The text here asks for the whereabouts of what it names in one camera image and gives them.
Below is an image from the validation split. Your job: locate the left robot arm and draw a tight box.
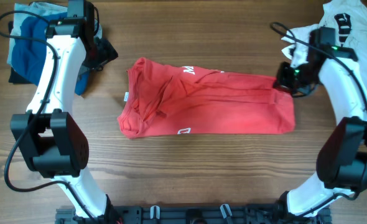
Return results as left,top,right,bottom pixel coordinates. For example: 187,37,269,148
4,1,123,223

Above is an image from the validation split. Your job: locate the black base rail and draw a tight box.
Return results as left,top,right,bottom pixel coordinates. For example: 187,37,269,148
55,204,332,224

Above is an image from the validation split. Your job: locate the light grey folded garment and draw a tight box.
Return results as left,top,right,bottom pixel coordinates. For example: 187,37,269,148
7,1,102,66

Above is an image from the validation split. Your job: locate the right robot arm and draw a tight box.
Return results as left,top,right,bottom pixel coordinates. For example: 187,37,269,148
273,27,367,223

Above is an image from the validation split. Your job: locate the red t-shirt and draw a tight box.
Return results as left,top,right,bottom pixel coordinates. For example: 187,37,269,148
118,58,295,139

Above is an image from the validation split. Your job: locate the blue button shirt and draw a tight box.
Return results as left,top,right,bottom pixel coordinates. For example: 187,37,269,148
11,12,90,96

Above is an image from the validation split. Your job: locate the black folded garment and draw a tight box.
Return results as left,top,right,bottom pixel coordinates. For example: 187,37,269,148
7,2,47,85

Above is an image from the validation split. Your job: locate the white t-shirt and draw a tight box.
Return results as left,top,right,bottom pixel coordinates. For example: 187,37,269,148
287,0,367,90

